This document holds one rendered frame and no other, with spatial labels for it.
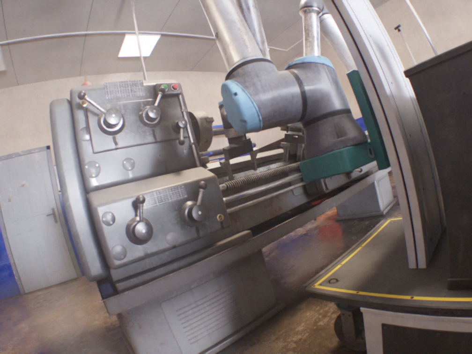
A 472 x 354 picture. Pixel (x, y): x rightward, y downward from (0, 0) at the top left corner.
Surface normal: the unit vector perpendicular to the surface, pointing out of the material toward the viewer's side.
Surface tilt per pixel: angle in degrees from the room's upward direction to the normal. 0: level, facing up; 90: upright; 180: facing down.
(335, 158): 90
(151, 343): 90
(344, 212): 90
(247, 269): 90
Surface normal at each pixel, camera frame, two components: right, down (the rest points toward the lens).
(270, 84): 0.10, -0.25
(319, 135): -0.77, -0.15
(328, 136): -0.57, -0.22
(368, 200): -0.77, 0.21
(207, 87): 0.57, -0.19
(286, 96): 0.22, 0.18
